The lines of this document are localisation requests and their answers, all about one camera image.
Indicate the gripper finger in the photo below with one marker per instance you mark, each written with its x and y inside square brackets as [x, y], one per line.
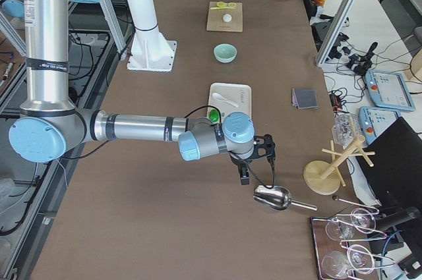
[244, 175]

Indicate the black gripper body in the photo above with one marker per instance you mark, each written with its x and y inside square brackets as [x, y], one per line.
[240, 162]

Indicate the white ceramic spoon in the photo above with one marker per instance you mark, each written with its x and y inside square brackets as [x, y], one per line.
[218, 97]

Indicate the white steamed bun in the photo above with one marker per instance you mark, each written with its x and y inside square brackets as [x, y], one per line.
[227, 18]

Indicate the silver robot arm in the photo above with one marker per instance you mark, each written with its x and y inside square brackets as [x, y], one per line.
[13, 8]
[50, 124]

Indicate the mint green bowl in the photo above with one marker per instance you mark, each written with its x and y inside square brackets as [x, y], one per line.
[225, 53]

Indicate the metal scoop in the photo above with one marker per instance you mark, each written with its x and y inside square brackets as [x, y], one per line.
[278, 198]

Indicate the green lime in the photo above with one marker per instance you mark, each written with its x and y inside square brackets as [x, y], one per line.
[214, 115]

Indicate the cream plastic tray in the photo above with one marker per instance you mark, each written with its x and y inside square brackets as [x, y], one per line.
[240, 94]

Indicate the wooden mug tree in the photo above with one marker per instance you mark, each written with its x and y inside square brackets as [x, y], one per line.
[325, 178]

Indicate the grey folded cloth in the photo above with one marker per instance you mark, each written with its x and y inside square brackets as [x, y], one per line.
[304, 98]

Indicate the clear glass jar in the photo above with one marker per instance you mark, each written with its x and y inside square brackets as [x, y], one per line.
[342, 130]

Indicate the lower teach pendant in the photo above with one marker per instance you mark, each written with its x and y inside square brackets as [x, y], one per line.
[375, 120]

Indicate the teach pendant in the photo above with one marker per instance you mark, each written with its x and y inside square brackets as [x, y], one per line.
[389, 90]
[375, 120]

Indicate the bamboo cutting board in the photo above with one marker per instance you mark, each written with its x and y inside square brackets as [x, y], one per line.
[216, 24]

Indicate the black laptop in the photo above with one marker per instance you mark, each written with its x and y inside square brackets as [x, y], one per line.
[395, 177]

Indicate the upper teach pendant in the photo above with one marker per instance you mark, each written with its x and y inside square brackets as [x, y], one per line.
[389, 90]

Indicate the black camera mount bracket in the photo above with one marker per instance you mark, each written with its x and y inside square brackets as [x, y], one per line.
[264, 146]

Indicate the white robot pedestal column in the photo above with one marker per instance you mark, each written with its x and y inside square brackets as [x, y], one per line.
[150, 50]

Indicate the aluminium frame post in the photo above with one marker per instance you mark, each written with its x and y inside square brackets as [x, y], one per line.
[333, 32]

